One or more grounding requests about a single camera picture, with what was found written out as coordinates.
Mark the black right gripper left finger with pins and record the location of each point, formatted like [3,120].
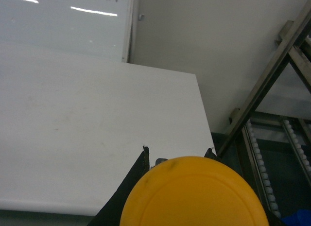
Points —
[110,214]

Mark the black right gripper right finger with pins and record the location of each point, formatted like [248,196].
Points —
[211,154]

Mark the yellow mushroom push button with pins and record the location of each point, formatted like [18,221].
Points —
[192,191]

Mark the right blue plastic bin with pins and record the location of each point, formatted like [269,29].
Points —
[300,218]

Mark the white glossy board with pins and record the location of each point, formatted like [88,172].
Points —
[92,27]

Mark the metal roller rack frame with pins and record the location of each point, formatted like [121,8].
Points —
[269,138]

